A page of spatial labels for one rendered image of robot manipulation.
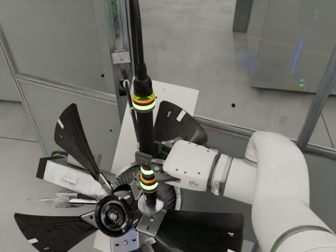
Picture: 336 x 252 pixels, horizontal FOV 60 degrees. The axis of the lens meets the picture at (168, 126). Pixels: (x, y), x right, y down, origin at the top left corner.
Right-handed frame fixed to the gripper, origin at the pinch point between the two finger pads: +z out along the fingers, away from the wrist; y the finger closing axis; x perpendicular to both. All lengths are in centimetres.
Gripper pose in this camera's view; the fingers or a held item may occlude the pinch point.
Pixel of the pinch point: (148, 152)
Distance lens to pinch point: 66.7
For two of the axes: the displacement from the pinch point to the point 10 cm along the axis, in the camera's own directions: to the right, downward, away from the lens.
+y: 3.7, -6.1, 7.0
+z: -9.3, -2.5, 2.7
